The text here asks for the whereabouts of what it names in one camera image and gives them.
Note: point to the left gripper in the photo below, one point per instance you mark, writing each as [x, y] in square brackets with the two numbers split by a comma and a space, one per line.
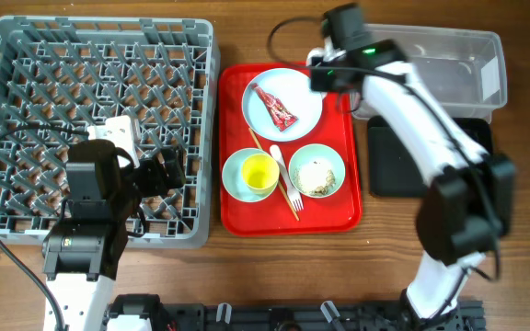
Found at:
[158, 185]

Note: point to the light green bowl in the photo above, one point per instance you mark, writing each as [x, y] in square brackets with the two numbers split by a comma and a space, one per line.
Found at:
[318, 151]

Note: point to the red plastic tray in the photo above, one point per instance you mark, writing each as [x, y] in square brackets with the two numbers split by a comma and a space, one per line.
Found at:
[337, 213]

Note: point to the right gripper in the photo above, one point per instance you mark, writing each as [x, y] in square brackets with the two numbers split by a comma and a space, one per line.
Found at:
[316, 84]

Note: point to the rice and peanut leftovers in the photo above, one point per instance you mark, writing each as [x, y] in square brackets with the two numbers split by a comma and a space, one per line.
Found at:
[315, 178]

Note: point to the large light blue plate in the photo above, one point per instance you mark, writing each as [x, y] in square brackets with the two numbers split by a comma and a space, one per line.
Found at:
[292, 88]

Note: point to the small light blue saucer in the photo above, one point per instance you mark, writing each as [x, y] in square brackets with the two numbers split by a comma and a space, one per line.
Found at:
[232, 178]

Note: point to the white plastic fork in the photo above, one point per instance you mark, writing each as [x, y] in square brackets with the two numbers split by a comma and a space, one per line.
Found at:
[292, 192]

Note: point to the red snack wrapper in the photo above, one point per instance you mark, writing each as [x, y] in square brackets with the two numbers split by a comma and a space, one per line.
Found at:
[281, 117]

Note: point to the clear plastic bin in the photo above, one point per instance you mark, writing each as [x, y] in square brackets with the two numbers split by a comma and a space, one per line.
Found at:
[464, 69]

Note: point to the black food waste tray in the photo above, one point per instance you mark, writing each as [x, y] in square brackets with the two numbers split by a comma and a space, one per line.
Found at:
[393, 172]

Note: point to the wooden chopstick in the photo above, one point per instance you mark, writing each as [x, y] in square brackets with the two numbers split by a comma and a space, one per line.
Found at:
[279, 185]

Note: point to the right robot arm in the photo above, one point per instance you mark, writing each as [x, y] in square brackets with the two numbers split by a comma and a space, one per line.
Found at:
[468, 206]

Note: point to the grey dishwasher rack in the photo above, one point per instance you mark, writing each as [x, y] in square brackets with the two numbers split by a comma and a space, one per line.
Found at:
[59, 75]

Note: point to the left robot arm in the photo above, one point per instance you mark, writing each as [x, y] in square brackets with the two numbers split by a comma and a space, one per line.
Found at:
[83, 249]

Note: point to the yellow plastic cup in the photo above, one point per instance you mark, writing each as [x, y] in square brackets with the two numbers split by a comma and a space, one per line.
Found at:
[260, 172]

